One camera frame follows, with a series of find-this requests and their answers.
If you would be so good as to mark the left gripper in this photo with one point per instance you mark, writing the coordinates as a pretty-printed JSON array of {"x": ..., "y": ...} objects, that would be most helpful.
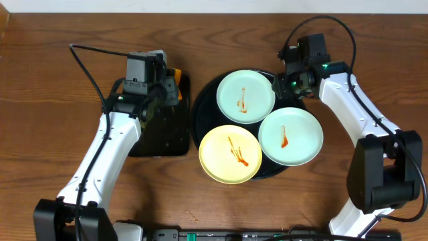
[{"x": 170, "y": 90}]

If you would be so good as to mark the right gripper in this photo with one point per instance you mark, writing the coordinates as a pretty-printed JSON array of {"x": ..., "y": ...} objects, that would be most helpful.
[{"x": 279, "y": 86}]

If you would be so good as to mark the orange sponge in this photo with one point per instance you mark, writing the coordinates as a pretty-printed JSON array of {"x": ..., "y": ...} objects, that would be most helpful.
[{"x": 176, "y": 74}]

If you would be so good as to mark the light green plate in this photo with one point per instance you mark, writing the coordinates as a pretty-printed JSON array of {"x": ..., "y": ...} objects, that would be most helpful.
[
  {"x": 245, "y": 96},
  {"x": 290, "y": 136}
]

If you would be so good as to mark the yellow plate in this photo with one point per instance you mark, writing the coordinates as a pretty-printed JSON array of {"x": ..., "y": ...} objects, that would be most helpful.
[{"x": 230, "y": 154}]

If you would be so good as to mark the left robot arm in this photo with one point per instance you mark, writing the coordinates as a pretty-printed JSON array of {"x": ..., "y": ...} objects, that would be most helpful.
[{"x": 80, "y": 211}]

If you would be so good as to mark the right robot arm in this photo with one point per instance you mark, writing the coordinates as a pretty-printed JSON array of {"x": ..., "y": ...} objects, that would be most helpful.
[{"x": 385, "y": 171}]

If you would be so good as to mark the black rectangular tray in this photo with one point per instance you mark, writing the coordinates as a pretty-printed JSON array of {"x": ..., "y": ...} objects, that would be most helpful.
[{"x": 167, "y": 133}]

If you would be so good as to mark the black round tray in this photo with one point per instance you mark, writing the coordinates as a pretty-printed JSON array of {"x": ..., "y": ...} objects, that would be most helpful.
[{"x": 206, "y": 115}]

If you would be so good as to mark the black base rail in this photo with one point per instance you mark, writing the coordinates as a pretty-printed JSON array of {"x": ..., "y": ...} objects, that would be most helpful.
[{"x": 214, "y": 235}]

